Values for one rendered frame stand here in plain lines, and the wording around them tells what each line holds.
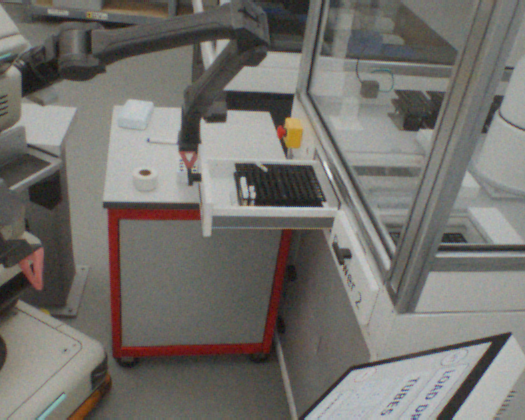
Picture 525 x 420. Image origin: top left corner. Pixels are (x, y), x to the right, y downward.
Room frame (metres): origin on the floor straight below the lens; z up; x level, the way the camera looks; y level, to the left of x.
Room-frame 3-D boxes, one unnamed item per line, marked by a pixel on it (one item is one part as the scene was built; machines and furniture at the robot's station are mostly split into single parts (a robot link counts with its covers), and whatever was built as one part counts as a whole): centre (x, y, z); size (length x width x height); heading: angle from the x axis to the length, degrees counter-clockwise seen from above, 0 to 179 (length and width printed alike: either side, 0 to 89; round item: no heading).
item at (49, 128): (1.74, 0.83, 0.38); 0.30 x 0.30 x 0.76; 8
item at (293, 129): (1.72, -0.06, 0.88); 0.07 x 0.05 x 0.07; 14
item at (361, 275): (1.09, -0.22, 0.87); 0.29 x 0.02 x 0.11; 14
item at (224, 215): (1.37, -0.04, 0.86); 0.40 x 0.26 x 0.06; 104
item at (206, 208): (1.32, 0.16, 0.87); 0.29 x 0.02 x 0.11; 14
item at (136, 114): (1.87, 0.49, 0.78); 0.15 x 0.10 x 0.04; 2
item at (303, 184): (1.37, -0.03, 0.87); 0.22 x 0.18 x 0.06; 104
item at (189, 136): (1.52, 0.24, 0.92); 0.10 x 0.07 x 0.07; 13
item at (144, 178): (1.47, 0.36, 0.78); 0.07 x 0.07 x 0.04
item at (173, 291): (1.73, 0.24, 0.38); 0.62 x 0.58 x 0.76; 14
